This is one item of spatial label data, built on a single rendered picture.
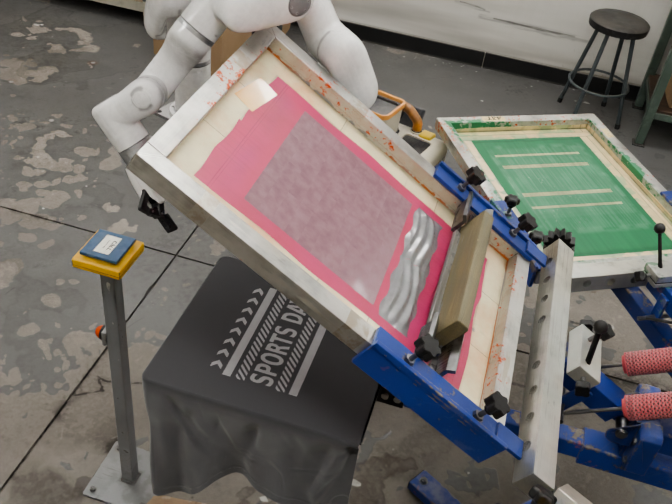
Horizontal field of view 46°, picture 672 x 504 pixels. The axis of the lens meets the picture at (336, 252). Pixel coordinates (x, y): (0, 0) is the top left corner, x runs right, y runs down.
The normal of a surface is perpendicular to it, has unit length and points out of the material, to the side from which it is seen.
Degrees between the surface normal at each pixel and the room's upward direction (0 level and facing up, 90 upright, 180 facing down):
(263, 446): 97
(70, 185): 0
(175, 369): 0
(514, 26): 90
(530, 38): 90
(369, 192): 32
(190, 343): 0
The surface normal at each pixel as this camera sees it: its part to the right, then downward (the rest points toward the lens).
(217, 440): -0.14, 0.65
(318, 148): 0.59, -0.52
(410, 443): 0.11, -0.77
